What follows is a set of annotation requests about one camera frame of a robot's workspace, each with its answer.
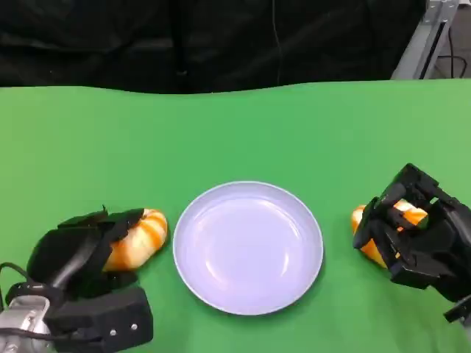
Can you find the orange and white bread roll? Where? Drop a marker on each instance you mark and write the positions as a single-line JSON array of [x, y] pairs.
[[414, 215], [147, 239]]

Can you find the green cloth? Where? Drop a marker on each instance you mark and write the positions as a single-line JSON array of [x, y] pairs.
[[235, 139]]

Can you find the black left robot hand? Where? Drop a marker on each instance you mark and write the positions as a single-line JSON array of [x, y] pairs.
[[73, 253]]

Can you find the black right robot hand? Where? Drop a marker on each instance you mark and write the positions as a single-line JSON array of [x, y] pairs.
[[441, 250]]

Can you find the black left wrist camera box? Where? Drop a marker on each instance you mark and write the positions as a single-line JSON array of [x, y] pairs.
[[110, 320]]

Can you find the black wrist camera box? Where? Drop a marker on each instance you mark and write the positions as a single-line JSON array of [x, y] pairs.
[[110, 320], [458, 310]]

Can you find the aluminium frame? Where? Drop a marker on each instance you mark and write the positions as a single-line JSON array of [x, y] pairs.
[[416, 48]]

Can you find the black backdrop curtain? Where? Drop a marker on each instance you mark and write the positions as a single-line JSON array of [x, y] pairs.
[[147, 40]]

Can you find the lilac plate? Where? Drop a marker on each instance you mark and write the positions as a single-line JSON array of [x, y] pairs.
[[248, 248]]

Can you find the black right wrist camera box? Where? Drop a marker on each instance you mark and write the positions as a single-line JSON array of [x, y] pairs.
[[458, 310]]

